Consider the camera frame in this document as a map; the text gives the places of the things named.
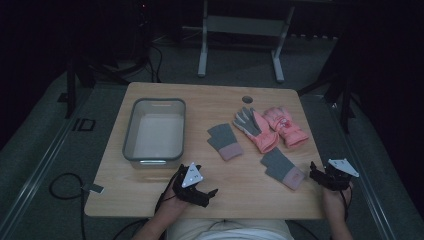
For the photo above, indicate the pink ski glove with print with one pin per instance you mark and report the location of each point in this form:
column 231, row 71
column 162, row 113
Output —
column 288, row 128

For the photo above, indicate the small grey plug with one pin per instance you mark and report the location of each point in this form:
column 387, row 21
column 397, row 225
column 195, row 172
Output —
column 95, row 188

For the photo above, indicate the grey plastic storage bin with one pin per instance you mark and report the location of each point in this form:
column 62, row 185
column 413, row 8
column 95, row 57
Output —
column 156, row 133

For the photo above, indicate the white metal stand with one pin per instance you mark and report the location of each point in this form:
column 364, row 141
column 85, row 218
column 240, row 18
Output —
column 243, row 26

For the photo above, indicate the grey knit glove pink cuff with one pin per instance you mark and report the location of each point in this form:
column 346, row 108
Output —
column 278, row 166
column 222, row 138

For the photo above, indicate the pink ski glove grey palm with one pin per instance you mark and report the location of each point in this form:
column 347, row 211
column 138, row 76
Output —
column 263, row 135

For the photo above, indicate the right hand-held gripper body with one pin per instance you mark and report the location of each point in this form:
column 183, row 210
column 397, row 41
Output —
column 338, row 175

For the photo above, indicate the person's light-clothed torso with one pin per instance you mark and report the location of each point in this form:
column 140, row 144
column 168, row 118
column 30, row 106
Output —
column 230, row 230

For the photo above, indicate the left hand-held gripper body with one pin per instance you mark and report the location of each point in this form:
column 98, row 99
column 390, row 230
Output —
column 192, row 176

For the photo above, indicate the metal floor rail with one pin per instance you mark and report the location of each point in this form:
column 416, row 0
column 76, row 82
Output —
column 363, row 173
column 43, row 163

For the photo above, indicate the black metal stand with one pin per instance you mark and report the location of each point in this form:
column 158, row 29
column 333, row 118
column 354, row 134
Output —
column 343, row 96
column 70, row 86

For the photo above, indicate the person's left hand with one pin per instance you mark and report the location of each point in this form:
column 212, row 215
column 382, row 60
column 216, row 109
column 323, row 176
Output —
column 171, row 206

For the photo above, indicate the person's right hand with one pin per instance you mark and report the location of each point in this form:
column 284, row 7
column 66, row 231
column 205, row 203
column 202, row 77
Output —
column 333, row 205

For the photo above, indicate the dark equipment with red light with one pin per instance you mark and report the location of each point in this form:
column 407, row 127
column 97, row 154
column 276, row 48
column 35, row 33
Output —
column 144, row 30

